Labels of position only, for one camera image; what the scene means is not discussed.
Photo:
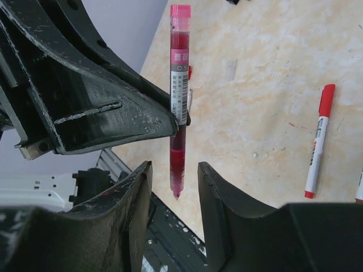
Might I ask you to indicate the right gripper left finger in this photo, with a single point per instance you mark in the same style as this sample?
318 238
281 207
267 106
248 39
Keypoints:
105 233

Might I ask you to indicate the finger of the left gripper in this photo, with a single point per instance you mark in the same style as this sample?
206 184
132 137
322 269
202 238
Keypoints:
64 90

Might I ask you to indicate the dark red pen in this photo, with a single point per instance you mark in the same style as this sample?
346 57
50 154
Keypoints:
179 77

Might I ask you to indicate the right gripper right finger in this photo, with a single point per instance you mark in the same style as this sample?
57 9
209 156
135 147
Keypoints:
243 234

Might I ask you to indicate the white pen blue markings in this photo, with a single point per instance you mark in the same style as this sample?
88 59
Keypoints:
359 192

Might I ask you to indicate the white pen red end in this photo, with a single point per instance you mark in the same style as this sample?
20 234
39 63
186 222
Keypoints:
189 98

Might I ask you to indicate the white pen red tip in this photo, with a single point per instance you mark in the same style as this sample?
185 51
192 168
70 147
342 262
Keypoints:
312 177

